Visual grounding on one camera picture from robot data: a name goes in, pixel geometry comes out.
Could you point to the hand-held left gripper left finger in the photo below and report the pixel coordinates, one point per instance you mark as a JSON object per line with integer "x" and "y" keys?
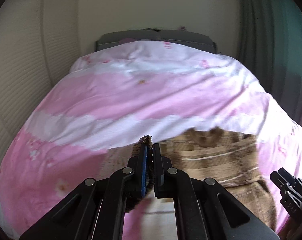
{"x": 142, "y": 172}

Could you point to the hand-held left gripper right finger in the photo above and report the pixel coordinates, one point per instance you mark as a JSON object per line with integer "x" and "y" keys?
{"x": 156, "y": 160}

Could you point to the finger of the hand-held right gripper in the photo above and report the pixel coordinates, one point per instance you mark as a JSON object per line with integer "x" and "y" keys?
{"x": 287, "y": 192}
{"x": 294, "y": 178}

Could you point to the brown striped small garment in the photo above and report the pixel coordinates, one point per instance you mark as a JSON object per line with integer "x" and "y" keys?
{"x": 216, "y": 155}

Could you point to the pink floral duvet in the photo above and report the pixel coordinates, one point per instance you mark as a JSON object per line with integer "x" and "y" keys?
{"x": 131, "y": 97}

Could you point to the grey bed headboard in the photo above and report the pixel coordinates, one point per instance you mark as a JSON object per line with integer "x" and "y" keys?
{"x": 146, "y": 35}

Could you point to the grey-green curtain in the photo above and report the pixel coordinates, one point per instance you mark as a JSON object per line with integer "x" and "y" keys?
{"x": 271, "y": 42}

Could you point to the white louvered wardrobe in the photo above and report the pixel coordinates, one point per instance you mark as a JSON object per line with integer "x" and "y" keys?
{"x": 23, "y": 67}

